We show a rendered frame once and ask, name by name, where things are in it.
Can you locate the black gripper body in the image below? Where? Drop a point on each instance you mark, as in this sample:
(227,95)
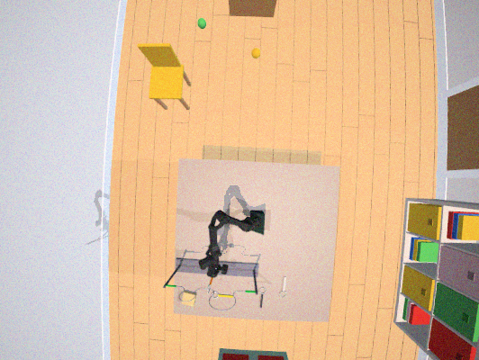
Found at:
(222,268)

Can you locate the tan square block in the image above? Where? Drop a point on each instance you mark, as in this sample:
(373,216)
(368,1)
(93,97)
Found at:
(187,298)

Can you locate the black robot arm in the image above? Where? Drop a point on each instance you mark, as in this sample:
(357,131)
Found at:
(246,225)

